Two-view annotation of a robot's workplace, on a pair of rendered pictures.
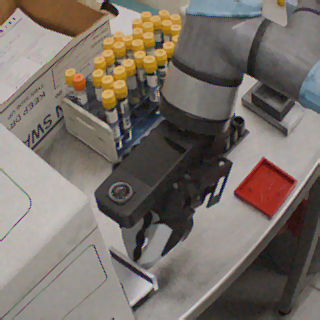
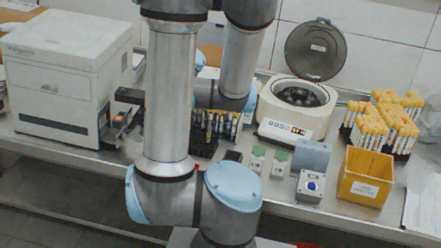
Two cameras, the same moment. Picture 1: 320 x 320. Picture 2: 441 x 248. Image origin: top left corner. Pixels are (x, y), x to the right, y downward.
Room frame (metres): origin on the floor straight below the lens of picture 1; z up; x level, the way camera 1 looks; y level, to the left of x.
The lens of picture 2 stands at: (-0.09, -1.00, 1.71)
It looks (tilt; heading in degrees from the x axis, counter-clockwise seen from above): 36 degrees down; 51
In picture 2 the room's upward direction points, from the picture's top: 8 degrees clockwise
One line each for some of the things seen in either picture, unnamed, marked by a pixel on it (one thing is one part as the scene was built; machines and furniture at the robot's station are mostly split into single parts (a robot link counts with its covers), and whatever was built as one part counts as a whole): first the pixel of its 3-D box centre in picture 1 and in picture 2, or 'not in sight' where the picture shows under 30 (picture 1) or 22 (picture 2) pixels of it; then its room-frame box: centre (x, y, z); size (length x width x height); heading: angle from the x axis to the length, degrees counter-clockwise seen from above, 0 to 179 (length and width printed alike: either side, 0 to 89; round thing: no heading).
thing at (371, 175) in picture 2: not in sight; (364, 176); (0.91, -0.44, 0.92); 0.13 x 0.13 x 0.10; 40
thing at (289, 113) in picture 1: (274, 101); (232, 160); (0.64, -0.17, 0.89); 0.09 x 0.05 x 0.04; 41
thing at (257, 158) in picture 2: not in sight; (257, 159); (0.70, -0.22, 0.91); 0.05 x 0.04 x 0.07; 43
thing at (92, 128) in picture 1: (138, 83); (209, 120); (0.69, 0.01, 0.91); 0.20 x 0.10 x 0.07; 133
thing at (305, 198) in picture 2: not in sight; (310, 182); (0.76, -0.38, 0.92); 0.13 x 0.07 x 0.08; 43
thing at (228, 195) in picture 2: not in sight; (227, 200); (0.39, -0.47, 1.08); 0.13 x 0.12 x 0.14; 144
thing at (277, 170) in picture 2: not in sight; (279, 164); (0.74, -0.27, 0.91); 0.05 x 0.04 x 0.07; 43
